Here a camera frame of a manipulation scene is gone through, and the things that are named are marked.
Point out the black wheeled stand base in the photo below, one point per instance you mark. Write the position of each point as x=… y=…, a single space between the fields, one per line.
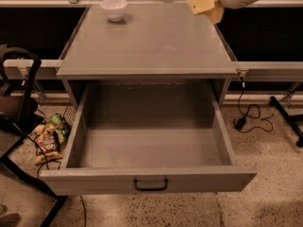
x=292 y=120

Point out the green snack bag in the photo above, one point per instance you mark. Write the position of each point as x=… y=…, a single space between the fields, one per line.
x=61 y=126

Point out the grey cabinet with flat top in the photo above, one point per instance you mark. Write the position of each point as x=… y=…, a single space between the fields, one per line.
x=155 y=40

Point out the black drawer handle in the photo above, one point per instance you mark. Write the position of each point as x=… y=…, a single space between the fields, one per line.
x=150 y=186

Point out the black chair frame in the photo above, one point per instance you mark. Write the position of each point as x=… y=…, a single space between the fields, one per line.
x=18 y=118

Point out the brown chip bag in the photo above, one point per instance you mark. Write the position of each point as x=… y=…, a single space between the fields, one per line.
x=47 y=144

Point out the black power adapter with cable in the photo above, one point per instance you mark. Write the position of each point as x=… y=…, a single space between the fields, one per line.
x=240 y=123

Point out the white ceramic bowl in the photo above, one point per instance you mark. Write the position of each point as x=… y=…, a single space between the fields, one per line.
x=114 y=10

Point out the open grey top drawer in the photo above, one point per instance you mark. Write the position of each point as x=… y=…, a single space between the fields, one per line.
x=149 y=132

